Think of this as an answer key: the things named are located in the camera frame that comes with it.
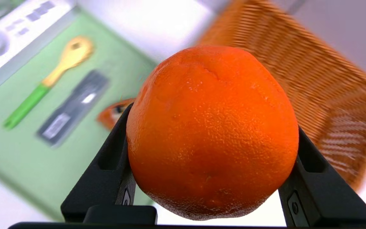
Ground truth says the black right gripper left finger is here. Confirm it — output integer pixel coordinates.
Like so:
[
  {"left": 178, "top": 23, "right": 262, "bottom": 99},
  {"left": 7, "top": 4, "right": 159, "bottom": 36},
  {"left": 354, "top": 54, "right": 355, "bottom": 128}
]
[{"left": 61, "top": 102, "right": 157, "bottom": 223}]

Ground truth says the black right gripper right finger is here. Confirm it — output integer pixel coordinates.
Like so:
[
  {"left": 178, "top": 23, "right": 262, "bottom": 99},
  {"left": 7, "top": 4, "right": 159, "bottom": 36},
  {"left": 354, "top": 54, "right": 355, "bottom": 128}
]
[{"left": 278, "top": 126, "right": 366, "bottom": 227}]

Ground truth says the toy cake slice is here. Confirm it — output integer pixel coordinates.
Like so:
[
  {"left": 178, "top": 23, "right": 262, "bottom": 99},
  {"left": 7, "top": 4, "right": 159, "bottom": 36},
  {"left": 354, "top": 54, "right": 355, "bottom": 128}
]
[{"left": 97, "top": 98, "right": 136, "bottom": 131}]

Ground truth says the grey translucent compass case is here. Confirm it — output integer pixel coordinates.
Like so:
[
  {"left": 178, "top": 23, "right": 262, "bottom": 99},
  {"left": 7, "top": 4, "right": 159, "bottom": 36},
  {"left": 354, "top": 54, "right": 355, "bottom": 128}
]
[{"left": 37, "top": 70, "right": 110, "bottom": 147}]

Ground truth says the orange fruit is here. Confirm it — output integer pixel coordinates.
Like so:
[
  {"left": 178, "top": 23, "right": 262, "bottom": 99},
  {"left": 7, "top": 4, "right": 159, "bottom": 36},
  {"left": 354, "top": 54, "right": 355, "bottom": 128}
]
[{"left": 126, "top": 45, "right": 299, "bottom": 221}]

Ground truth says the yellow spoon with green handle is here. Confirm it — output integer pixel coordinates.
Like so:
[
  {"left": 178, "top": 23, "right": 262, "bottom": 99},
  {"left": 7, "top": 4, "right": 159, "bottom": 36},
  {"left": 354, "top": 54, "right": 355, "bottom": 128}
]
[{"left": 3, "top": 36, "right": 94, "bottom": 130}]

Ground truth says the orange wicker basket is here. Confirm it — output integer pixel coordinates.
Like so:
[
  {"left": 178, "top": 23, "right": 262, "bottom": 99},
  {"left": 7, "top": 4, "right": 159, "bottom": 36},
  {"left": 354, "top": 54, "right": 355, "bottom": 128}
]
[{"left": 196, "top": 0, "right": 366, "bottom": 191}]

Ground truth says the light green plastic tray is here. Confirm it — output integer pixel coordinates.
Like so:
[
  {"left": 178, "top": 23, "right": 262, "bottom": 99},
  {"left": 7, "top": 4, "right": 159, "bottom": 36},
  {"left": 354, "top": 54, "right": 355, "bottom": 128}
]
[{"left": 0, "top": 13, "right": 158, "bottom": 221}]

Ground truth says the white power strip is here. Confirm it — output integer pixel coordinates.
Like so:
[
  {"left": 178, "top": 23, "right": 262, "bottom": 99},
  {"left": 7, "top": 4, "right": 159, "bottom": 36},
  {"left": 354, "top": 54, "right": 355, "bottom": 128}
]
[{"left": 0, "top": 0, "right": 77, "bottom": 102}]

